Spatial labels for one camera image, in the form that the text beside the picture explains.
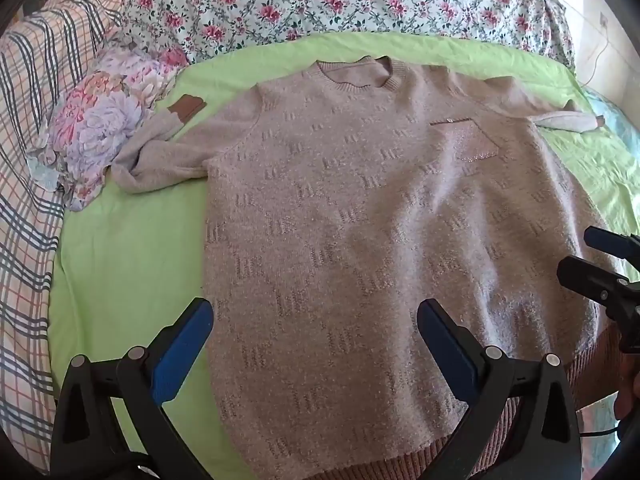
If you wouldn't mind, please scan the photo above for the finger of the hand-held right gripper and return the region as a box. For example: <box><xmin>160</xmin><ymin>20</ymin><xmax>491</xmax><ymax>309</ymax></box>
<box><xmin>584</xmin><ymin>226</ymin><xmax>640</xmax><ymax>263</ymax></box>
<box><xmin>556</xmin><ymin>256</ymin><xmax>640</xmax><ymax>353</ymax></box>

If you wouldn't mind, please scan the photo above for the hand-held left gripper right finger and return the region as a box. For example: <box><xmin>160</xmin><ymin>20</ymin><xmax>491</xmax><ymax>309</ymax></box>
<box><xmin>417</xmin><ymin>299</ymin><xmax>583</xmax><ymax>480</ymax></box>

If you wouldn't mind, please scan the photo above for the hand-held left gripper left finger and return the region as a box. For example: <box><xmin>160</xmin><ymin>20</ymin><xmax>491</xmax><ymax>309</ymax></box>
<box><xmin>50</xmin><ymin>297</ymin><xmax>216</xmax><ymax>480</ymax></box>

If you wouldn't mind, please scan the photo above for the beige knit sweater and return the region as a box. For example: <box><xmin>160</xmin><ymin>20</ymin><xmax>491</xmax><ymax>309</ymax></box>
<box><xmin>111</xmin><ymin>55</ymin><xmax>621</xmax><ymax>480</ymax></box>

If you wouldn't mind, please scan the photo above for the person's right hand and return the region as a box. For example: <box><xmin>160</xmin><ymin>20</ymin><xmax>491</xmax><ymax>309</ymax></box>
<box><xmin>614</xmin><ymin>355</ymin><xmax>640</xmax><ymax>421</ymax></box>

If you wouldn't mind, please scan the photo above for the green bed sheet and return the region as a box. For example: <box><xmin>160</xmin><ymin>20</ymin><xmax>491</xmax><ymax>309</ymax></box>
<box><xmin>47</xmin><ymin>30</ymin><xmax>640</xmax><ymax>480</ymax></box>

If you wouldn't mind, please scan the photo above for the light blue cloth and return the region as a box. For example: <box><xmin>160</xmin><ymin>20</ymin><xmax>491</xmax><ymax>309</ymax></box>
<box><xmin>582</xmin><ymin>85</ymin><xmax>640</xmax><ymax>161</ymax></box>

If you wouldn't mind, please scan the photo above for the plaid blanket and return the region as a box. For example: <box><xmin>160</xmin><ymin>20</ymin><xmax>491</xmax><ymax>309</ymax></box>
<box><xmin>0</xmin><ymin>0</ymin><xmax>126</xmax><ymax>476</ymax></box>

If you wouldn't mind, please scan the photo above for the peony print pillow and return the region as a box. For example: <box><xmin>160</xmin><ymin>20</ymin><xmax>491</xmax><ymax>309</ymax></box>
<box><xmin>30</xmin><ymin>47</ymin><xmax>188</xmax><ymax>211</ymax></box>

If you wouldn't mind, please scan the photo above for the floral quilt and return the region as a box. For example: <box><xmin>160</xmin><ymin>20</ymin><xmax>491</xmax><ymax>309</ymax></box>
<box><xmin>120</xmin><ymin>0</ymin><xmax>576</xmax><ymax>68</ymax></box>

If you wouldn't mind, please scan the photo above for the black cable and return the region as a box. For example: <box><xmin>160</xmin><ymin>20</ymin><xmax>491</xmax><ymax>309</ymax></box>
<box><xmin>580</xmin><ymin>424</ymin><xmax>622</xmax><ymax>439</ymax></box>

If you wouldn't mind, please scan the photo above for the white cable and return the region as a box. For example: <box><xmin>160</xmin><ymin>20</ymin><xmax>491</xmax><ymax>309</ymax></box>
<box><xmin>580</xmin><ymin>25</ymin><xmax>613</xmax><ymax>86</ymax></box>

